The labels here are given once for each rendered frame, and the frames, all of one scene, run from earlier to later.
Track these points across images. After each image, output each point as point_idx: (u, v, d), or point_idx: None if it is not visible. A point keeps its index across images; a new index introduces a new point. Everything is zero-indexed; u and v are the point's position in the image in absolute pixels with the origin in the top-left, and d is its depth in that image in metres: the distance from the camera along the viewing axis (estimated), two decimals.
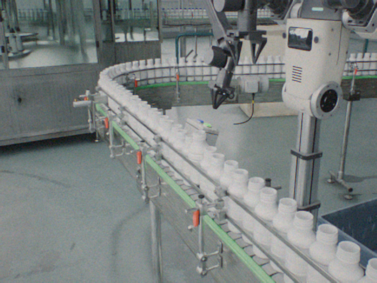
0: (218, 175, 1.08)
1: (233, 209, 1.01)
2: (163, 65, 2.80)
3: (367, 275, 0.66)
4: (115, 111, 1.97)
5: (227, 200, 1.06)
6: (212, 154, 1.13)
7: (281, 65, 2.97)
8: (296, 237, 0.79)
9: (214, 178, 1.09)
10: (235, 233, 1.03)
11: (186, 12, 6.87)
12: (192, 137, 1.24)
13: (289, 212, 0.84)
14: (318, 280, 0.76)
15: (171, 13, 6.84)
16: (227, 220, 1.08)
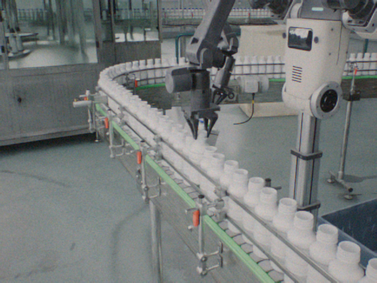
0: (218, 175, 1.08)
1: (233, 209, 1.01)
2: (163, 65, 2.80)
3: (367, 275, 0.66)
4: (115, 111, 1.97)
5: (227, 200, 1.06)
6: (212, 154, 1.13)
7: (281, 65, 2.97)
8: (296, 237, 0.79)
9: (214, 178, 1.09)
10: (235, 233, 1.03)
11: (186, 12, 6.87)
12: (192, 137, 1.24)
13: (289, 212, 0.84)
14: (318, 280, 0.76)
15: (171, 13, 6.84)
16: (227, 220, 1.08)
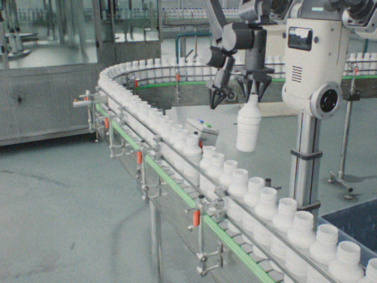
0: (218, 175, 1.09)
1: (233, 209, 1.01)
2: (163, 65, 2.80)
3: (367, 275, 0.66)
4: (115, 111, 1.97)
5: (227, 200, 1.06)
6: (211, 153, 1.14)
7: (281, 65, 2.97)
8: (296, 237, 0.79)
9: (213, 178, 1.09)
10: (235, 233, 1.03)
11: (186, 12, 6.87)
12: (193, 138, 1.23)
13: (289, 212, 0.84)
14: (318, 280, 0.76)
15: (171, 13, 6.84)
16: (227, 220, 1.08)
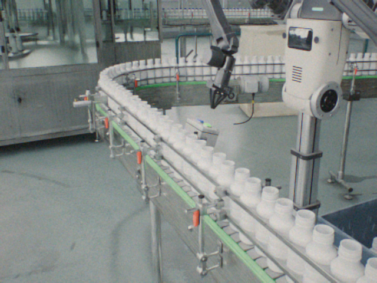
0: (208, 167, 1.14)
1: None
2: (163, 65, 2.80)
3: (339, 254, 0.71)
4: (115, 111, 1.97)
5: None
6: (201, 147, 1.19)
7: (281, 65, 2.97)
8: (277, 223, 0.85)
9: (203, 170, 1.14)
10: (223, 221, 1.08)
11: (186, 12, 6.87)
12: (193, 138, 1.24)
13: (271, 199, 0.89)
14: (297, 262, 0.81)
15: (171, 13, 6.84)
16: (216, 210, 1.13)
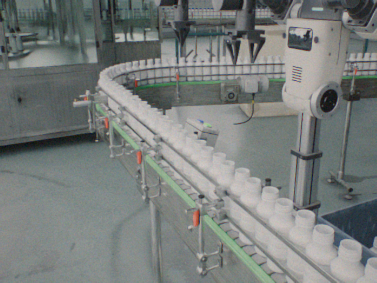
0: (208, 167, 1.14)
1: None
2: (163, 65, 2.80)
3: (339, 254, 0.71)
4: (115, 111, 1.97)
5: None
6: (201, 147, 1.19)
7: (281, 65, 2.97)
8: (277, 223, 0.85)
9: (203, 170, 1.14)
10: (223, 221, 1.08)
11: None
12: (193, 138, 1.24)
13: (271, 199, 0.89)
14: (297, 262, 0.81)
15: (171, 13, 6.84)
16: (216, 210, 1.13)
